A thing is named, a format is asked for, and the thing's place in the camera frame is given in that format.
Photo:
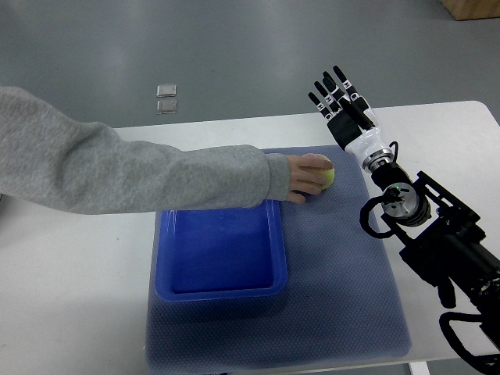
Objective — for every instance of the brown wooden box corner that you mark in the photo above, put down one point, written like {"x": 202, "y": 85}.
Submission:
{"x": 472, "y": 9}

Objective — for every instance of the blue plastic tray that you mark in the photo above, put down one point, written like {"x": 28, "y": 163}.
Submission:
{"x": 210, "y": 255}

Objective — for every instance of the person's bare hand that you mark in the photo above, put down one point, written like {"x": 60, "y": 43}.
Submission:
{"x": 307, "y": 176}

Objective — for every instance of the blue textured mat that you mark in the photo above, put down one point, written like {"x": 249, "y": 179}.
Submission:
{"x": 340, "y": 303}

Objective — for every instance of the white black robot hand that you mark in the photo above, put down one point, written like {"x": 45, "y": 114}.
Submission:
{"x": 346, "y": 125}

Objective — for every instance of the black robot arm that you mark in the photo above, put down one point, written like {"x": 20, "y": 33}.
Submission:
{"x": 440, "y": 234}

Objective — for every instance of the upper metal floor plate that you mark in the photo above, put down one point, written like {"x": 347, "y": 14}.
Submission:
{"x": 166, "y": 90}

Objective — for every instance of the grey sweater forearm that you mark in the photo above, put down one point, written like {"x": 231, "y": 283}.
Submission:
{"x": 87, "y": 168}

